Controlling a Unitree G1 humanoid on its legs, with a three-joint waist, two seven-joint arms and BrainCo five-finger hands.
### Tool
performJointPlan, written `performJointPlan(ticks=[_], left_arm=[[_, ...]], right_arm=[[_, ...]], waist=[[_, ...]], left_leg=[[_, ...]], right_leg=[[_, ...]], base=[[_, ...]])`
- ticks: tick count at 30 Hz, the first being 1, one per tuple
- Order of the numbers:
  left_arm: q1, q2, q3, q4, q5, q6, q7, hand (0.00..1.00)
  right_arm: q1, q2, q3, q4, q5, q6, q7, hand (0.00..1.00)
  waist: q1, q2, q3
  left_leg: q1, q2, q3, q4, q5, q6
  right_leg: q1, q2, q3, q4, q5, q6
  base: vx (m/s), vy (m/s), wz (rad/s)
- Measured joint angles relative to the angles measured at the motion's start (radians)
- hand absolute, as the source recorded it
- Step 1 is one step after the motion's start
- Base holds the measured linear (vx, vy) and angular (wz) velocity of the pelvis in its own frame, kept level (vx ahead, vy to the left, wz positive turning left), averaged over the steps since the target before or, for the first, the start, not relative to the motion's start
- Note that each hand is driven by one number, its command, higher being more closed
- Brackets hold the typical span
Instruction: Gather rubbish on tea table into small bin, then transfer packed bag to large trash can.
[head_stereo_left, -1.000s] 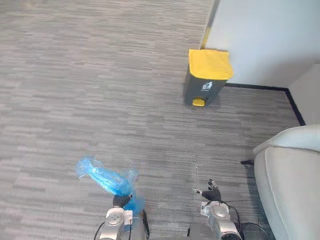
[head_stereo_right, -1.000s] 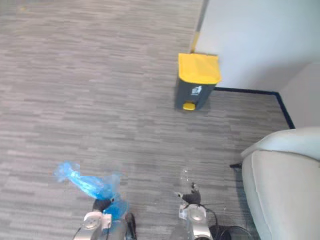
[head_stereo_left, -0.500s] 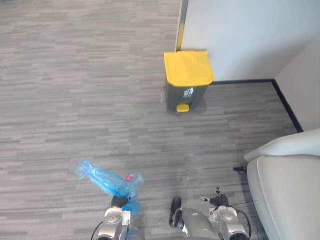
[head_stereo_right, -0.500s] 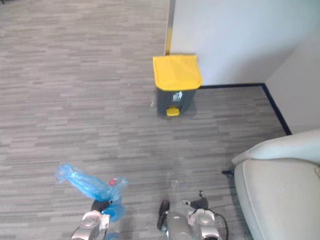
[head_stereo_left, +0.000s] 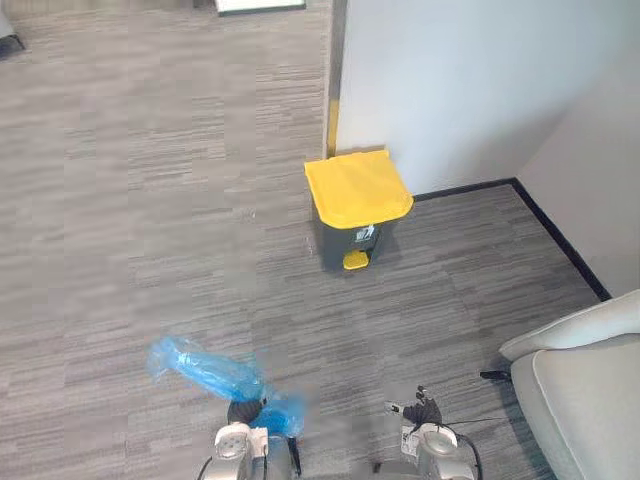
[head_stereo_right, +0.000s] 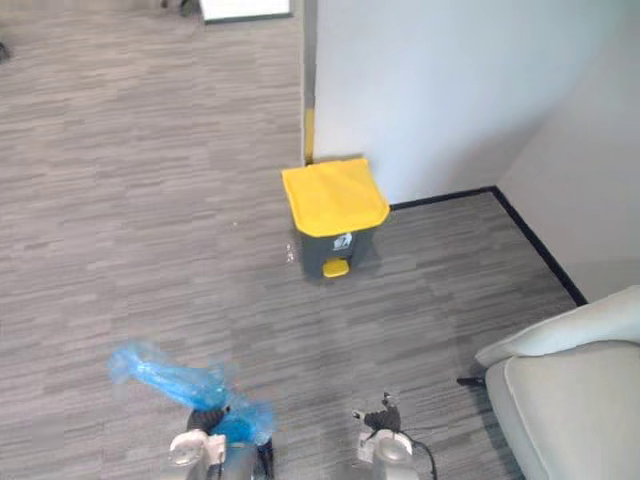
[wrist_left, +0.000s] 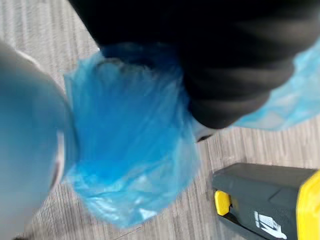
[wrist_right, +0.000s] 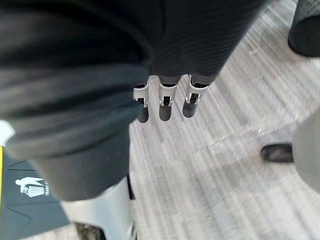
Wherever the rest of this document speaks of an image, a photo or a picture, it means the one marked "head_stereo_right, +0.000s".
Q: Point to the grey trash can yellow lid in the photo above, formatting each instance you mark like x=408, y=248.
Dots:
x=335, y=200

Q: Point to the grey yellow wall corner guard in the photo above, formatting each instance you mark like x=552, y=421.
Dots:
x=310, y=75

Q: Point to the white armchair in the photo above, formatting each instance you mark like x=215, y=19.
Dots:
x=575, y=400

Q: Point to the white board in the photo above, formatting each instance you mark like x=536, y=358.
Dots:
x=245, y=10

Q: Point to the blue plastic garbage bag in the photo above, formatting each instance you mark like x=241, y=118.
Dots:
x=170, y=382

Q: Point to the black baseboard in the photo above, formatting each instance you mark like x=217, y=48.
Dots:
x=540, y=245

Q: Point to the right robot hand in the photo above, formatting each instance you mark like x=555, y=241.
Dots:
x=382, y=417

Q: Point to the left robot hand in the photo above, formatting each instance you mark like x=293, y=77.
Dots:
x=205, y=419

